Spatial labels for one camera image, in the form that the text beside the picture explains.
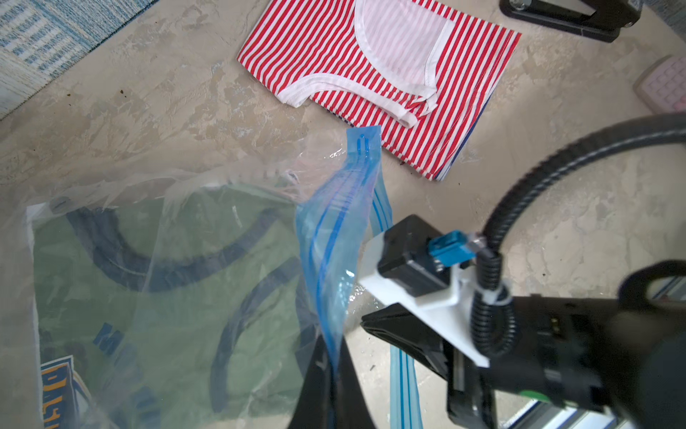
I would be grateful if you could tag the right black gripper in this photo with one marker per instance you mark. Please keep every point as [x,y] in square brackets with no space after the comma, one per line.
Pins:
[553,359]

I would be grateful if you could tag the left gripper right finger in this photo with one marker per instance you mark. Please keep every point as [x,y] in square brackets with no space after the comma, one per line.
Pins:
[352,411]

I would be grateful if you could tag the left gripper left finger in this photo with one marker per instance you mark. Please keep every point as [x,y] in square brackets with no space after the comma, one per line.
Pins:
[313,408]

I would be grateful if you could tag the green garment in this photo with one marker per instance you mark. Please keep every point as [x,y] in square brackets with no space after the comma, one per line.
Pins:
[186,312]

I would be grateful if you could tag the clear vacuum bag blue zipper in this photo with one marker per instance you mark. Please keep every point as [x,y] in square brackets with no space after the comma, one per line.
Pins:
[334,180]

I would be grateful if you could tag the red white striped tank top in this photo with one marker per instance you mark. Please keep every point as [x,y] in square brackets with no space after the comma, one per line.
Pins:
[421,71]

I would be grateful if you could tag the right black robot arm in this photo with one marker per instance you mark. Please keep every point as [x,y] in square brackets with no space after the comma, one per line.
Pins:
[642,347]

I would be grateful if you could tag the pink calculator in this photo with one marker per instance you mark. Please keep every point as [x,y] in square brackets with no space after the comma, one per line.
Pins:
[662,87]

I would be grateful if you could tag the black stapler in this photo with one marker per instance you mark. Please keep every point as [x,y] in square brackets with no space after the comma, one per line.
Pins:
[604,24]

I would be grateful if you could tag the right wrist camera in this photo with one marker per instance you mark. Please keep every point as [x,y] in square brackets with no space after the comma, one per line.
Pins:
[397,268]

